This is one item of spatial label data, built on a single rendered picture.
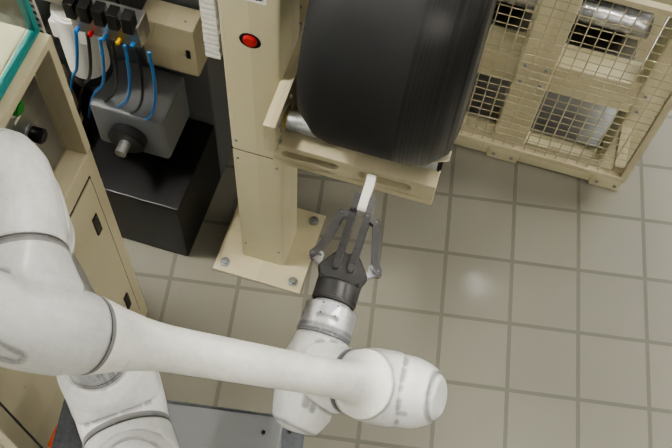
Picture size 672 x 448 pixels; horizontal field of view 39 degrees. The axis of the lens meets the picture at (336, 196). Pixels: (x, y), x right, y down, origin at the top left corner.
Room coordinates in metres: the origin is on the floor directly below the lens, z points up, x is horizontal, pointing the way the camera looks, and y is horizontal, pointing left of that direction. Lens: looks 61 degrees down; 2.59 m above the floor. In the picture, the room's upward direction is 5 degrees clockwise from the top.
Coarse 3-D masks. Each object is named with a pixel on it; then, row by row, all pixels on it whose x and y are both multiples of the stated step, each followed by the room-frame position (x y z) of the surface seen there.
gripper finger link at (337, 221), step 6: (342, 210) 0.76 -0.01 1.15; (336, 216) 0.74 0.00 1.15; (342, 216) 0.75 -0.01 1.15; (336, 222) 0.73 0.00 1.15; (330, 228) 0.72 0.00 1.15; (336, 228) 0.73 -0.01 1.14; (324, 234) 0.71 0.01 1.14; (330, 234) 0.71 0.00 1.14; (324, 240) 0.70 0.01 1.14; (330, 240) 0.71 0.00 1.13; (318, 246) 0.69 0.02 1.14; (324, 246) 0.69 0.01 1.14; (312, 252) 0.68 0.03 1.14; (318, 252) 0.68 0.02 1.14
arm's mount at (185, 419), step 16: (176, 416) 0.48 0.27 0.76; (192, 416) 0.49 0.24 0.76; (208, 416) 0.49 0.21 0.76; (224, 416) 0.49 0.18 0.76; (240, 416) 0.49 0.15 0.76; (256, 416) 0.50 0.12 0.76; (176, 432) 0.45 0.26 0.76; (192, 432) 0.45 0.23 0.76; (208, 432) 0.46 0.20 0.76; (224, 432) 0.46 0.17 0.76; (240, 432) 0.46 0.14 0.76; (256, 432) 0.47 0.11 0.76; (272, 432) 0.47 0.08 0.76
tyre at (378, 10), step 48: (336, 0) 1.01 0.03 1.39; (384, 0) 1.01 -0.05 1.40; (432, 0) 1.01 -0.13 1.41; (480, 0) 1.02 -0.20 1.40; (336, 48) 0.96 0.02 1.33; (384, 48) 0.96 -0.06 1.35; (432, 48) 0.95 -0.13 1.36; (480, 48) 0.99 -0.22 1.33; (336, 96) 0.92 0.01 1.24; (384, 96) 0.91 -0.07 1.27; (432, 96) 0.91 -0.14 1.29; (336, 144) 0.94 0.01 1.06; (384, 144) 0.90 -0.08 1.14; (432, 144) 0.89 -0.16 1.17
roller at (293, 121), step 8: (288, 112) 1.10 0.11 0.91; (296, 112) 1.10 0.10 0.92; (288, 120) 1.08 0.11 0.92; (296, 120) 1.08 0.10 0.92; (304, 120) 1.08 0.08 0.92; (288, 128) 1.07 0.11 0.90; (296, 128) 1.07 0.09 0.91; (304, 128) 1.07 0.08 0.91; (312, 136) 1.06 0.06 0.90; (432, 168) 1.00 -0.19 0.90; (440, 168) 1.00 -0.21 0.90
